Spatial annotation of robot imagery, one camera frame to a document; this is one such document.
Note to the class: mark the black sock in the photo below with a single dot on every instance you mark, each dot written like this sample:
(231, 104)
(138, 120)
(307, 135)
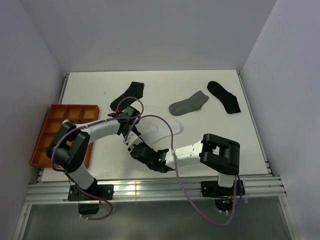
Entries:
(228, 100)
(135, 90)

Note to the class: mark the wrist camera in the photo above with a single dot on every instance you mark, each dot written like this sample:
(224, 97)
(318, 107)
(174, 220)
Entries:
(121, 113)
(132, 141)

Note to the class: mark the grey sock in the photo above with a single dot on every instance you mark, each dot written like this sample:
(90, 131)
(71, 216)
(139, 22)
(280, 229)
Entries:
(188, 105)

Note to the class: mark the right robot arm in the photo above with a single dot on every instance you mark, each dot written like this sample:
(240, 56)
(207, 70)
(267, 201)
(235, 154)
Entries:
(218, 153)

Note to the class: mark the black sock right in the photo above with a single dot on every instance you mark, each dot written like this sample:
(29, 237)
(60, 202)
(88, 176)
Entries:
(228, 100)

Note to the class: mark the black sock left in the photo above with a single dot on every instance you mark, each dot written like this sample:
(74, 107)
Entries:
(135, 90)

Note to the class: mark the orange compartment tray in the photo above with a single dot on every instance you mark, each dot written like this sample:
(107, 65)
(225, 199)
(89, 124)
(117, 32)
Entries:
(75, 113)

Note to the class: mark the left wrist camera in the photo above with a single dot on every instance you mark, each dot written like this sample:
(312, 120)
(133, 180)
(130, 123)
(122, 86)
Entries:
(121, 113)

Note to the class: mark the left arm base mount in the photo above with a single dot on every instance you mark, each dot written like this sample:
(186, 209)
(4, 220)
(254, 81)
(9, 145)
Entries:
(91, 199)

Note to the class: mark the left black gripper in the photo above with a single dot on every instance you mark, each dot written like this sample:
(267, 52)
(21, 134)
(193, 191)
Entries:
(136, 131)

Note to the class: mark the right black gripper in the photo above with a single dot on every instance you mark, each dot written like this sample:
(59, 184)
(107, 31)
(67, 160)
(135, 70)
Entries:
(144, 144)

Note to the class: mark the white striped sock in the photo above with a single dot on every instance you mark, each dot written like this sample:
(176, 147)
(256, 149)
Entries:
(152, 130)

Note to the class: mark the aluminium frame rail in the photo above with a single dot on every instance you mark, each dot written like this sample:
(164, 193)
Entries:
(166, 189)

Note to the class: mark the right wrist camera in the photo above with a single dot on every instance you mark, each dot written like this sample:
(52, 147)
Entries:
(132, 141)

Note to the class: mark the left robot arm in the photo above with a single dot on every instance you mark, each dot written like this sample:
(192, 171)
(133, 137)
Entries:
(69, 146)

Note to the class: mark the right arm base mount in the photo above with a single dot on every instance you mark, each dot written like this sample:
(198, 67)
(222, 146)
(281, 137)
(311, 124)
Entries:
(223, 196)

